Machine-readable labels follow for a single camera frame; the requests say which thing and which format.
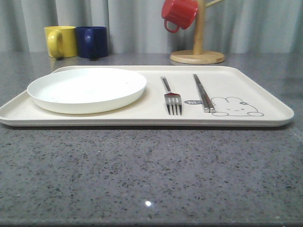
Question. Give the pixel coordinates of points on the wooden mug tree stand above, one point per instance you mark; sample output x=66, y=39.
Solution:
x=198, y=55

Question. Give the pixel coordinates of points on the white round plate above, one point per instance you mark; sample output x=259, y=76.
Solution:
x=86, y=91

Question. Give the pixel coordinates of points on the metal chopstick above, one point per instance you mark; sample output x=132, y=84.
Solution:
x=202, y=94
x=211, y=106

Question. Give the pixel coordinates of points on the cream rabbit serving tray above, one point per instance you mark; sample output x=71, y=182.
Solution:
x=238, y=101

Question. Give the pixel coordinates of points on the dark blue mug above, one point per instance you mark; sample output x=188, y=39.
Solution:
x=92, y=41

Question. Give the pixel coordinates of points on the red mug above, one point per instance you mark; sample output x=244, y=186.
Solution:
x=178, y=14

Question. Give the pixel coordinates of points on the silver fork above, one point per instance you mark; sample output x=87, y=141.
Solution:
x=173, y=100

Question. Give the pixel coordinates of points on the yellow mug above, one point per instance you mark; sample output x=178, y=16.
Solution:
x=61, y=41

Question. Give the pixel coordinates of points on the grey curtain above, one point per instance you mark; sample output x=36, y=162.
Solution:
x=231, y=26

